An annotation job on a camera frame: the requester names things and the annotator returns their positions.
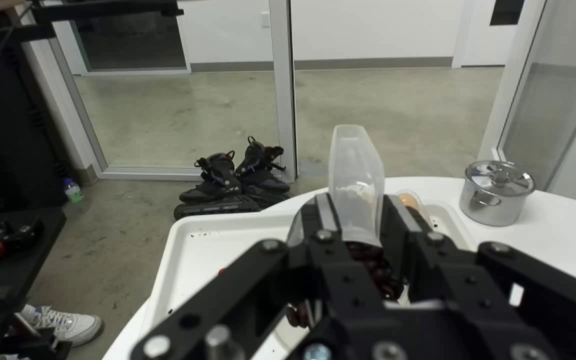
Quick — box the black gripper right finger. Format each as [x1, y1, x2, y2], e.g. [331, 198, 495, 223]
[380, 194, 576, 360]

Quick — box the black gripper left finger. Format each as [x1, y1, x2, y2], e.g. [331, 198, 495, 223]
[130, 192, 388, 360]

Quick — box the white plastic tray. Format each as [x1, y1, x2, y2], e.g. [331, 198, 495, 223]
[100, 210, 477, 360]

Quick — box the small steel pot with lid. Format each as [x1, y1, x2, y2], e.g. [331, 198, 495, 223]
[458, 158, 538, 228]

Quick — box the white sneaker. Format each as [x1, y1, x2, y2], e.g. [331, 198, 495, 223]
[14, 302, 107, 348]

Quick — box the black tool cart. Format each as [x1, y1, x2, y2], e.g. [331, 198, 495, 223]
[0, 207, 69, 360]

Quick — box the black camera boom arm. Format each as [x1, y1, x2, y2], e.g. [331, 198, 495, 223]
[30, 0, 185, 25]

